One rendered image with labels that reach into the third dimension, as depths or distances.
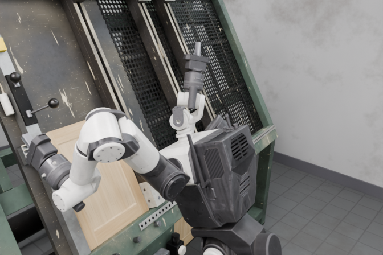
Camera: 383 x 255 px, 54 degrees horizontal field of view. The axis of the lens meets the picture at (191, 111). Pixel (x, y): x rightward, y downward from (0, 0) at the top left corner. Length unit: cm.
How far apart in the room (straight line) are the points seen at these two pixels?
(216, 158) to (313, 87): 303
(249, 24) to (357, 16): 118
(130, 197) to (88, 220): 25
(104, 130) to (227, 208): 52
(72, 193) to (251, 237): 61
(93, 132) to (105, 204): 73
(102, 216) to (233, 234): 57
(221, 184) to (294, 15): 314
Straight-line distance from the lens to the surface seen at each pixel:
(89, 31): 183
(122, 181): 172
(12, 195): 151
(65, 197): 113
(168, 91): 209
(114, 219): 166
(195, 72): 165
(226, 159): 119
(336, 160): 426
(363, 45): 395
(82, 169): 104
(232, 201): 125
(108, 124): 96
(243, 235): 135
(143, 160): 105
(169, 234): 185
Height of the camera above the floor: 186
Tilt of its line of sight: 18 degrees down
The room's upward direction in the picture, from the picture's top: 3 degrees clockwise
